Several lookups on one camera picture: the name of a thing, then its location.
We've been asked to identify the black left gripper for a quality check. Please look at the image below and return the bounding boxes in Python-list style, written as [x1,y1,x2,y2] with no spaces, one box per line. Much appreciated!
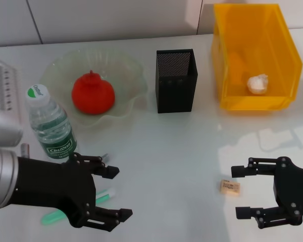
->
[14,152,134,233]

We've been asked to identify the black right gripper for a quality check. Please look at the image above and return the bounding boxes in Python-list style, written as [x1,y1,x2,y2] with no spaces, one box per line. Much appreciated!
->
[231,156,303,229]

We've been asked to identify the clear water bottle green label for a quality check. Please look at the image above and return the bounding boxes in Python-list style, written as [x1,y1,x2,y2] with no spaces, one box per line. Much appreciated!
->
[25,83,78,162]

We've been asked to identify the red-orange fruit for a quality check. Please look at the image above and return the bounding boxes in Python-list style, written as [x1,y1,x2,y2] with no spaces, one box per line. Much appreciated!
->
[71,70,116,115]

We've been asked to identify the white paper ball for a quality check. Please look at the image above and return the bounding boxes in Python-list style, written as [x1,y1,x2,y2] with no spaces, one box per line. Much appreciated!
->
[246,73,270,95]

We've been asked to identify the green pen white clip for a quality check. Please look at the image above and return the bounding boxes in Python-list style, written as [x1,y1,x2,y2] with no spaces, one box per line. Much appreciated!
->
[40,187,116,226]

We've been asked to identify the tan eraser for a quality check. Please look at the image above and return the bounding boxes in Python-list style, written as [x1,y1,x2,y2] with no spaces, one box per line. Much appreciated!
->
[220,179,241,196]

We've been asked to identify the pale green glass fruit plate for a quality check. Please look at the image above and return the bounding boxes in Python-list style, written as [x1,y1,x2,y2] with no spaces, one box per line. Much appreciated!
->
[37,49,148,128]

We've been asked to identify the black mesh pen holder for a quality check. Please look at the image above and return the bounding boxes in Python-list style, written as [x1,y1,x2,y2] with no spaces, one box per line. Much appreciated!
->
[155,48,199,114]

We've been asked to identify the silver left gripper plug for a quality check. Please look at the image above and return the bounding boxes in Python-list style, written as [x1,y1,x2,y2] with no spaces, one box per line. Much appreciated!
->
[20,143,30,158]

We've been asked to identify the yellow plastic bin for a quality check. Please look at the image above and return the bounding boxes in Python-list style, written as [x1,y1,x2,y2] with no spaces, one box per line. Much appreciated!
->
[211,3,303,111]

